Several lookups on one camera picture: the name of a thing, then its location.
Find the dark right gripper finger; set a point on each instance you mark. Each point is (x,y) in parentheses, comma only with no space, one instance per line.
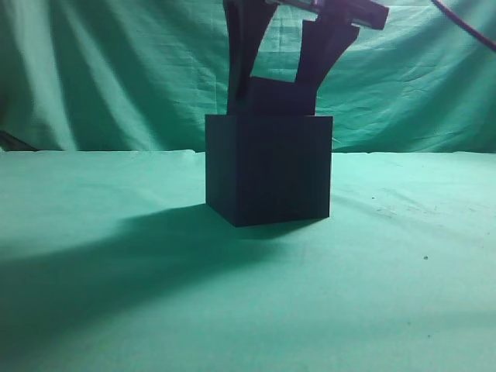
(247,22)

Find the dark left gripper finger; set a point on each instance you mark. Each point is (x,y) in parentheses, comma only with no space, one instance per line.
(322,44)

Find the dark gripper body rail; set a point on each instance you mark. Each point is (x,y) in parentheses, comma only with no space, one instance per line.
(370,14)

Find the small dark cube block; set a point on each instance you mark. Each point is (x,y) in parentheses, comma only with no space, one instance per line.
(265,96)

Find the large dark cube groove box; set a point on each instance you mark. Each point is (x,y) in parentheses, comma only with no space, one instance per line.
(268,169)

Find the green cloth backdrop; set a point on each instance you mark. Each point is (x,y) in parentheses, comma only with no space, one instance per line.
(142,75)

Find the green table cloth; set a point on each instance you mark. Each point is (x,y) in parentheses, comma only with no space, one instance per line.
(111,261)

